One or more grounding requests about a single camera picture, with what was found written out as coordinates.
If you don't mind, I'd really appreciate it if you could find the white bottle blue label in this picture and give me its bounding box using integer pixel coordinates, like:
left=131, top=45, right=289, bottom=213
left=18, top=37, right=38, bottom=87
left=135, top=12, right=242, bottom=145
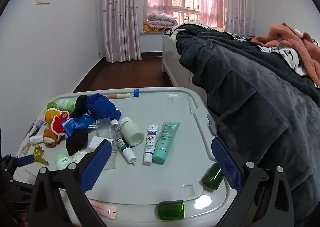
left=116, top=137, right=137, bottom=165

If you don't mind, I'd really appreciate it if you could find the black sock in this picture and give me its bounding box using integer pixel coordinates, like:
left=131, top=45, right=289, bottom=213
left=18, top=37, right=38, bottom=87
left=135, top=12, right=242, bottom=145
left=73, top=95, right=88, bottom=115
left=65, top=129, right=88, bottom=156

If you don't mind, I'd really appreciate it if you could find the dark grey blanket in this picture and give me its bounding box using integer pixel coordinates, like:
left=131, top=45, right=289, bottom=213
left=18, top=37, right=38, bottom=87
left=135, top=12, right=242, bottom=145
left=175, top=24, right=320, bottom=227

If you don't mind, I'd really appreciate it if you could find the teal cream tube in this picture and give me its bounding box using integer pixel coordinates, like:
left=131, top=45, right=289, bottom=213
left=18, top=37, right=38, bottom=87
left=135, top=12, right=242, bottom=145
left=152, top=121, right=180, bottom=163

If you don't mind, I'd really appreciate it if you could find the pink cream tube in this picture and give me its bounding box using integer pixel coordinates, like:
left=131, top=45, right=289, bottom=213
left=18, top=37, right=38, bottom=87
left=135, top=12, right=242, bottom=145
left=89, top=199, right=117, bottom=220

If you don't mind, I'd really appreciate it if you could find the red brown plush toy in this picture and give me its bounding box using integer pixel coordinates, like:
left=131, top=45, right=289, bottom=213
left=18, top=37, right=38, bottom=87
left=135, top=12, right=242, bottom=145
left=42, top=110, right=70, bottom=147

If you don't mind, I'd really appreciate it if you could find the clear plastic wrapper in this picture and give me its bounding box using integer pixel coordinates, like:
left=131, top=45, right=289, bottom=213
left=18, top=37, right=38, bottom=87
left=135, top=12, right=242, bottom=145
left=105, top=147, right=118, bottom=170

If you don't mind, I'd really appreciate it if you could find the white bed frame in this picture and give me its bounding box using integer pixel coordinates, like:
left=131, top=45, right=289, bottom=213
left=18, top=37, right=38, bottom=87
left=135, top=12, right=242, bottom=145
left=161, top=33, right=208, bottom=87

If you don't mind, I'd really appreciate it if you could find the yellow round bottle green cap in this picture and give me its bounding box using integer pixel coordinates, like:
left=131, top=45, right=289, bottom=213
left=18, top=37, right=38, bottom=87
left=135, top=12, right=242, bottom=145
left=44, top=102, right=60, bottom=125

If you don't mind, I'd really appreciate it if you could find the dark green bottle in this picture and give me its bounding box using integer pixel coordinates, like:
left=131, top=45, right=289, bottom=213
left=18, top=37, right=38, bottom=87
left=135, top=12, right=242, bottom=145
left=201, top=163, right=225, bottom=190

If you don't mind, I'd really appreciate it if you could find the orange cream lip balm stick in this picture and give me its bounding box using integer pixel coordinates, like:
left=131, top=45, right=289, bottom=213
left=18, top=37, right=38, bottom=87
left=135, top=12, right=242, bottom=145
left=107, top=93, right=130, bottom=100

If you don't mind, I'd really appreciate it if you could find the folded pink quilt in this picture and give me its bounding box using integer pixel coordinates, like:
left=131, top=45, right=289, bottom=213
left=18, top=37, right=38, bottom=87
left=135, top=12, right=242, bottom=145
left=146, top=12, right=178, bottom=27

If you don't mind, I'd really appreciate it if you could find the cream white jar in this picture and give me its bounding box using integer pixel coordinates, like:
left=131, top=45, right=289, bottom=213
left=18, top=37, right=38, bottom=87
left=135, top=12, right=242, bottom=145
left=119, top=117, right=145, bottom=147

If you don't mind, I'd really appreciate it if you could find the blue white snack packet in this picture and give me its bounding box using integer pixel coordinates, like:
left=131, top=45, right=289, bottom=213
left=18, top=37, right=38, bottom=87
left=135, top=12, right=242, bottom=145
left=61, top=114, right=97, bottom=137

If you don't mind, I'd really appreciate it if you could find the bright green bottle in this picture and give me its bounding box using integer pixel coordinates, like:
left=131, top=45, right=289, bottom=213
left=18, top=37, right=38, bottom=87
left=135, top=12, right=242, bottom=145
left=157, top=200, right=185, bottom=220

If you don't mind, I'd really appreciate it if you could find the small white box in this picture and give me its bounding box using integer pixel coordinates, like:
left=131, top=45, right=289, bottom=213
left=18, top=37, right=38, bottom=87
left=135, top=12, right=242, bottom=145
left=89, top=135, right=113, bottom=151

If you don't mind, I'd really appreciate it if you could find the blue cloth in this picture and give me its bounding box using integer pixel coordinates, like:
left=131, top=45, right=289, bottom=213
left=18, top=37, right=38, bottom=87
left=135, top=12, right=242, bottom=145
left=85, top=93, right=122, bottom=120

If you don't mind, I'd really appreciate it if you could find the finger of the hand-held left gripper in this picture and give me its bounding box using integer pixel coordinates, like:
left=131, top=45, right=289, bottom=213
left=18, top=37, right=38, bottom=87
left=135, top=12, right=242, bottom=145
left=0, top=154, right=36, bottom=183

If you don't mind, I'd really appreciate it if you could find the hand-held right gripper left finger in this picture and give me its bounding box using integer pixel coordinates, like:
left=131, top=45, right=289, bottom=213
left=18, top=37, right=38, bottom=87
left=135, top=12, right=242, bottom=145
left=29, top=139, right=113, bottom=227

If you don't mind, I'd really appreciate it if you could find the black white printed sheet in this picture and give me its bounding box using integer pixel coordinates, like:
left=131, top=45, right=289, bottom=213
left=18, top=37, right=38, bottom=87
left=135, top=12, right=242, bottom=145
left=164, top=22, right=320, bottom=77

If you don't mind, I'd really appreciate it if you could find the white ointment tube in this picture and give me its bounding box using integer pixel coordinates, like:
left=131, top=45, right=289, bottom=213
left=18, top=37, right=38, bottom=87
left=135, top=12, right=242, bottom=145
left=143, top=124, right=158, bottom=165

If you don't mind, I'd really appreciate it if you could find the clear plastic square box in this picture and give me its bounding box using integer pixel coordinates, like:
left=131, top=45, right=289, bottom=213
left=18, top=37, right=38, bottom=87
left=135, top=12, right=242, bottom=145
left=96, top=117, right=112, bottom=140

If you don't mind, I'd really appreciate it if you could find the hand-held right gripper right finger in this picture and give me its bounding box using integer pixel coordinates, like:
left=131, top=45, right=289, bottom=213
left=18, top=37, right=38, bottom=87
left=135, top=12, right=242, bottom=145
left=211, top=137, right=295, bottom=227

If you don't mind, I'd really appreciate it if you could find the white tissue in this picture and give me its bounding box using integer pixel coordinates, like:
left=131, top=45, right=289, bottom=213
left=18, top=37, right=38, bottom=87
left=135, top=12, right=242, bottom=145
left=73, top=151, right=88, bottom=165

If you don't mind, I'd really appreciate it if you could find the beige keyring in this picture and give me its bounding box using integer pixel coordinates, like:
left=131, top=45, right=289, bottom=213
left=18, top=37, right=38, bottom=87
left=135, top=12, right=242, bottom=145
left=21, top=142, right=33, bottom=155

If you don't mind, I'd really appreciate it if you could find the orange fluffy garment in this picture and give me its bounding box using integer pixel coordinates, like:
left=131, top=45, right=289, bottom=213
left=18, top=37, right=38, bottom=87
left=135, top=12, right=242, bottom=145
left=250, top=22, right=320, bottom=87

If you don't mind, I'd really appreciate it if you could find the folded yellow blanket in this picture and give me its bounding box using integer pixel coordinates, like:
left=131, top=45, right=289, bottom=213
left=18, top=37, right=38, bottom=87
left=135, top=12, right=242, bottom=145
left=142, top=24, right=173, bottom=32

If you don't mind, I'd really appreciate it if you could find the white plastic storage box lid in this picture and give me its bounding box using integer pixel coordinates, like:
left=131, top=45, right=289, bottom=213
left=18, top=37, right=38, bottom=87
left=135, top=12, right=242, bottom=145
left=14, top=87, right=238, bottom=227

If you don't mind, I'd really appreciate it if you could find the yellow hair claw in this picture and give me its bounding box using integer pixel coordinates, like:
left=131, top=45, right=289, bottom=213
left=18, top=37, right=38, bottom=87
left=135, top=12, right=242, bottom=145
left=31, top=143, right=49, bottom=166

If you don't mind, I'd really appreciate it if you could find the pale green bottle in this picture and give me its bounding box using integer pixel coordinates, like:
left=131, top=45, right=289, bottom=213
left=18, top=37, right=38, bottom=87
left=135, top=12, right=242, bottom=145
left=58, top=98, right=77, bottom=114

